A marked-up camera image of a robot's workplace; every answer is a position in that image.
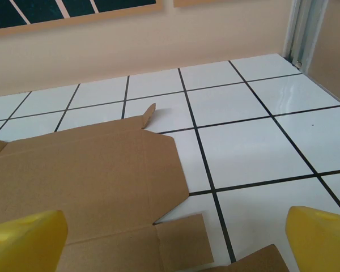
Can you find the brown cardboard paper box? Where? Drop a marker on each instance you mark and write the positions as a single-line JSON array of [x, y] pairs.
[[88, 175]]

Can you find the flower print wall panel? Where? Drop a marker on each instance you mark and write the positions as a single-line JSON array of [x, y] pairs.
[[73, 8]]

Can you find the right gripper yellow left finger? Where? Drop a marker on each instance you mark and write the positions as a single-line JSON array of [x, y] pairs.
[[28, 243]]

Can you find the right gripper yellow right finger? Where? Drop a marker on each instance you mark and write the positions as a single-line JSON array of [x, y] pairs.
[[320, 243]]

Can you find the aluminium corner post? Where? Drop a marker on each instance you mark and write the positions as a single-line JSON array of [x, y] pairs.
[[303, 28]]

